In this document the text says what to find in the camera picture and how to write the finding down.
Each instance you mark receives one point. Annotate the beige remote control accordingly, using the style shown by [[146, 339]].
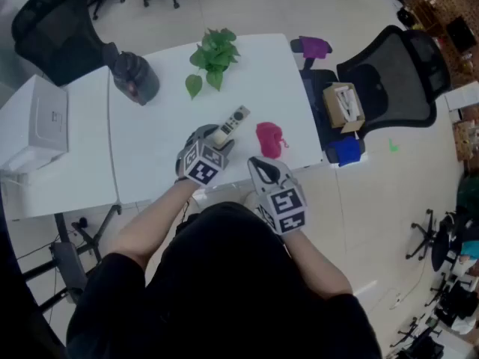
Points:
[[234, 120]]

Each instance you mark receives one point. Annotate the blue box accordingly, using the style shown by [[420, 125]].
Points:
[[346, 151]]

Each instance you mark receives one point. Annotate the black high-back office chair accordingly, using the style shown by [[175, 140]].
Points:
[[56, 39]]

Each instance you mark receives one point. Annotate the person's right forearm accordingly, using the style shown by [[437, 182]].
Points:
[[318, 267]]

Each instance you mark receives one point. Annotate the pink cleaning cloth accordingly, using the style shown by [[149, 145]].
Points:
[[269, 138]]

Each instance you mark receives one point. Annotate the white items in cardboard box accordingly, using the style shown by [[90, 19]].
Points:
[[348, 103]]

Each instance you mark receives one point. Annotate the person's left forearm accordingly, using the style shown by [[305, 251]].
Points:
[[149, 226]]

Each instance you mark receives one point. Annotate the white box appliance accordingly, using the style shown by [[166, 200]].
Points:
[[33, 125]]

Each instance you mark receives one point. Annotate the black desk leg frame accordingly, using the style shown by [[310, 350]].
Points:
[[91, 238]]

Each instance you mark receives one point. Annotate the black kettle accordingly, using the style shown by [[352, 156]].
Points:
[[144, 80]]

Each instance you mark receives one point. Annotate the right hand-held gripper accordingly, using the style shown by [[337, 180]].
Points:
[[284, 208]]

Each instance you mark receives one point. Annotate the grey box under desk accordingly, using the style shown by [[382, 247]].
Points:
[[69, 271]]

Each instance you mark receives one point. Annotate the purple cloth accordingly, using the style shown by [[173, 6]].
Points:
[[314, 47]]

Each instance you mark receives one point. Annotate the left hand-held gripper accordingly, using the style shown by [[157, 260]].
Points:
[[202, 167]]

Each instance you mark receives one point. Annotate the green potted plant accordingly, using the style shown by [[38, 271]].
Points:
[[214, 56]]

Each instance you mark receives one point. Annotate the black mesh office chair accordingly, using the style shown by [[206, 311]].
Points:
[[396, 80]]

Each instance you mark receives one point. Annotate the open cardboard box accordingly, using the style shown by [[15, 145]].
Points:
[[331, 105]]

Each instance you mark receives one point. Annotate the person's black shirt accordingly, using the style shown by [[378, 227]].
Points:
[[224, 294]]

